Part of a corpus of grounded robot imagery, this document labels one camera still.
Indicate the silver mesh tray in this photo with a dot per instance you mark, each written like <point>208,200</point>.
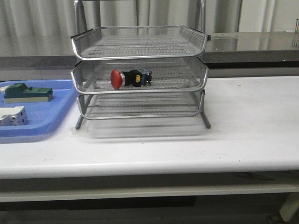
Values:
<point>119,43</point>
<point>143,105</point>
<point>181,74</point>

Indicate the dark stone counter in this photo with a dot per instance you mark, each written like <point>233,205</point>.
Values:
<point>224,50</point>

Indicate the white circuit breaker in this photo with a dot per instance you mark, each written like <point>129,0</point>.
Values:
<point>13,116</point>

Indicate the red emergency stop button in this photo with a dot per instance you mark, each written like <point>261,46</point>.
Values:
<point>136,77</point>

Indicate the silver mesh bottom tray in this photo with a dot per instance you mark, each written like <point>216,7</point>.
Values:
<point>143,105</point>

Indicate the grey metal rack frame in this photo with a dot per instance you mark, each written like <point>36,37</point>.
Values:
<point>205,119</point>

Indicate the silver mesh top tray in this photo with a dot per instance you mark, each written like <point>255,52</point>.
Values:
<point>119,43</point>

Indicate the green terminal block module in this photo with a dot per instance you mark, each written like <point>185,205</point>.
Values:
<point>21,93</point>

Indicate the blue plastic tray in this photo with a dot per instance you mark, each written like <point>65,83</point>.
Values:
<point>43,117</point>

